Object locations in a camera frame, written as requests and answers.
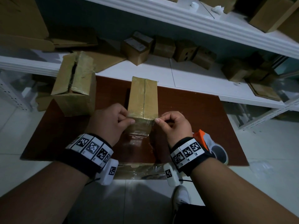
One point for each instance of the person's left hand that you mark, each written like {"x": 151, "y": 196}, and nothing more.
{"x": 105, "y": 125}

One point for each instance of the person's right hand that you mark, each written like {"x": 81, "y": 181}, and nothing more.
{"x": 179, "y": 130}

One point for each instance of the taped cardboard parcel box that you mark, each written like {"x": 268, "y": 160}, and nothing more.
{"x": 74, "y": 104}

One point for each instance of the orange tape dispenser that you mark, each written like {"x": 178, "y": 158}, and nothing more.
{"x": 219, "y": 151}

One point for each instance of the cardboard box with cutout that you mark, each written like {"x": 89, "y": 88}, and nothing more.
{"x": 142, "y": 97}

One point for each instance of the person's right forearm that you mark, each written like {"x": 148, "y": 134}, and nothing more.
{"x": 233, "y": 195}

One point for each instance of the person's left forearm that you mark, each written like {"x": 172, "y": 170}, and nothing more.
{"x": 39, "y": 195}

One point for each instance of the reddish brown wooden board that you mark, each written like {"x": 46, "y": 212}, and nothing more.
{"x": 198, "y": 109}

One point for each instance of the black wristband with marker tags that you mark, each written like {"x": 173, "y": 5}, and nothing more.
{"x": 191, "y": 156}
{"x": 86, "y": 153}

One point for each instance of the plastic wrapped cardboard base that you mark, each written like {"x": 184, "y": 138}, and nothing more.
{"x": 140, "y": 171}

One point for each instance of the white metal storage rack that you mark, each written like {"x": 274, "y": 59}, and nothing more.
{"x": 163, "y": 72}
{"x": 264, "y": 116}

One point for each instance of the white shoe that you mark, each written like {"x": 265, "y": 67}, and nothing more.
{"x": 181, "y": 198}

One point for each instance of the black shorts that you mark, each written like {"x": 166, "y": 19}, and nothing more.
{"x": 196, "y": 214}

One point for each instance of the folded flat cardboard carton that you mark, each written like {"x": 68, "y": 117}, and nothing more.
{"x": 74, "y": 39}

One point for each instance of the white bottle cap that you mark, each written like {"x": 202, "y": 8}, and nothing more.
{"x": 194, "y": 5}

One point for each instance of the crumpled white tissue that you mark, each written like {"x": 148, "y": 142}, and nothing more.
{"x": 217, "y": 9}

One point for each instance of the large flat cardboard sheet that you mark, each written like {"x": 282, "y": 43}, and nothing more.
{"x": 21, "y": 20}

